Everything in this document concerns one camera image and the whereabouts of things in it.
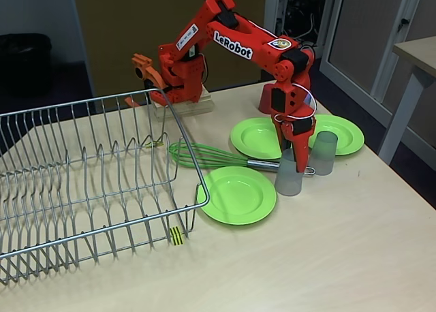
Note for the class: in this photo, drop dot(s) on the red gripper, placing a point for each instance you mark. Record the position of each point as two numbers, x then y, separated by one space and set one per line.
296 133

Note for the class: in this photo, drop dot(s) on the translucent grey plastic cup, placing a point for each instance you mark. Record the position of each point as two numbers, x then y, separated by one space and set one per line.
325 155
289 182

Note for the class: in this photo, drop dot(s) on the purple plastic mug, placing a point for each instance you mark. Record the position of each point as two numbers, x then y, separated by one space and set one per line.
307 100

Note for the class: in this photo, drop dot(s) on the red plastic cup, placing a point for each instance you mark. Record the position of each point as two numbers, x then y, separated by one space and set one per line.
264 102

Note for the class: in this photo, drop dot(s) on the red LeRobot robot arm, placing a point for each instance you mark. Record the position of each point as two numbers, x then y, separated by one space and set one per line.
259 43

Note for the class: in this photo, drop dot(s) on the green plastic plate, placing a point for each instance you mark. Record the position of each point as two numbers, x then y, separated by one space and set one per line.
255 138
238 196
347 135

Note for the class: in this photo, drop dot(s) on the wooden base block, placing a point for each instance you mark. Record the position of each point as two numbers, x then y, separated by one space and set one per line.
201 104

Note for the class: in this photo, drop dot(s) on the white office cupboard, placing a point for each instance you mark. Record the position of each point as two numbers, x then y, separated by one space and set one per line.
361 36

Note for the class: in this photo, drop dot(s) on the orange table clamp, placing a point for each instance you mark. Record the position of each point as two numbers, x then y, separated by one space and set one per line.
153 75

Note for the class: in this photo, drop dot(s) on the beige side table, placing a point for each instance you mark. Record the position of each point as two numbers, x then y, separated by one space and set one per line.
419 48

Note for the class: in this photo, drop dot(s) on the black cupboard lock knob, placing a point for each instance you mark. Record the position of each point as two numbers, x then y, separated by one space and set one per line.
403 21

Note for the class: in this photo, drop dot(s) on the brown pin board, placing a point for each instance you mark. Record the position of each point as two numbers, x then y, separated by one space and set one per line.
95 19

